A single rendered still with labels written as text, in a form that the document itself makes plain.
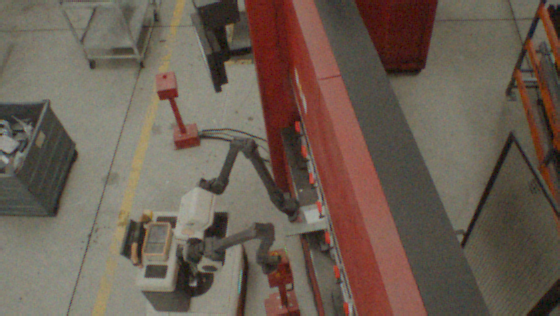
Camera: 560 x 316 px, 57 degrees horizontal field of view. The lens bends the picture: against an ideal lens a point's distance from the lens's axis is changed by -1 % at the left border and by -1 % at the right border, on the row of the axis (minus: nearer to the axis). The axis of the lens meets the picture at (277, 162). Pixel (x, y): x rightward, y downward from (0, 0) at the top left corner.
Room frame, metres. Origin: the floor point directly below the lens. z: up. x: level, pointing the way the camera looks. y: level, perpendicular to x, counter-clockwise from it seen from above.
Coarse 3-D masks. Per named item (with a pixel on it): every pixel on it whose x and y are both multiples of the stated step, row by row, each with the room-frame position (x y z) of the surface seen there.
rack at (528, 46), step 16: (544, 0) 3.17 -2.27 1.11; (544, 16) 3.05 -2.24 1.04; (528, 32) 3.21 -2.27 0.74; (528, 48) 3.10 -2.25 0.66; (512, 80) 3.18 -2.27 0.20; (528, 80) 3.02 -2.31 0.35; (544, 80) 2.69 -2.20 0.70; (512, 96) 3.14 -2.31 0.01; (544, 96) 2.55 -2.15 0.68; (528, 112) 2.68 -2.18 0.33; (544, 160) 2.15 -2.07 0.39; (544, 176) 2.05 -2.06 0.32
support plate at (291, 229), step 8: (304, 208) 1.67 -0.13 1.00; (312, 208) 1.67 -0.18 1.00; (304, 216) 1.62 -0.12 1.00; (288, 224) 1.58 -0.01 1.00; (296, 224) 1.57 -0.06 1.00; (304, 224) 1.56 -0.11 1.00; (312, 224) 1.55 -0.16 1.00; (320, 224) 1.55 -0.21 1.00; (288, 232) 1.52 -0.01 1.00; (296, 232) 1.51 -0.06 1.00; (304, 232) 1.51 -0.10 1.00
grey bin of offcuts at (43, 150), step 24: (0, 120) 3.13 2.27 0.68; (24, 120) 3.23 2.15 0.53; (48, 120) 3.12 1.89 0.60; (0, 144) 2.94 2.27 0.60; (24, 144) 2.94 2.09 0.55; (48, 144) 2.96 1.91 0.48; (72, 144) 3.21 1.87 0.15; (0, 168) 2.68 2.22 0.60; (24, 168) 2.59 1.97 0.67; (48, 168) 2.79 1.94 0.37; (0, 192) 2.54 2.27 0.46; (24, 192) 2.51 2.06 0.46; (48, 192) 2.63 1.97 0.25; (48, 216) 2.55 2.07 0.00
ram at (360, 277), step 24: (288, 24) 2.33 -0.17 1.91; (288, 48) 2.42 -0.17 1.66; (312, 96) 1.72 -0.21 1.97; (312, 120) 1.75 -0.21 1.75; (312, 144) 1.78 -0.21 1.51; (336, 168) 1.25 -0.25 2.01; (336, 192) 1.25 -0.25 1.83; (336, 216) 1.24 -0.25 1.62; (360, 240) 0.89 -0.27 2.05; (360, 264) 0.86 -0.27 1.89; (360, 288) 0.83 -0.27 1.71; (360, 312) 0.79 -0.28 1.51
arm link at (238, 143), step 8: (240, 136) 1.85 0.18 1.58; (232, 144) 1.80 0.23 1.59; (240, 144) 1.78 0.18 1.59; (248, 144) 1.78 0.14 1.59; (232, 152) 1.79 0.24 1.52; (232, 160) 1.78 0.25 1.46; (224, 168) 1.78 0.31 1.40; (224, 176) 1.77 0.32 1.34; (216, 184) 1.75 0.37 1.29; (224, 184) 1.75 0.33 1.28; (216, 192) 1.73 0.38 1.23
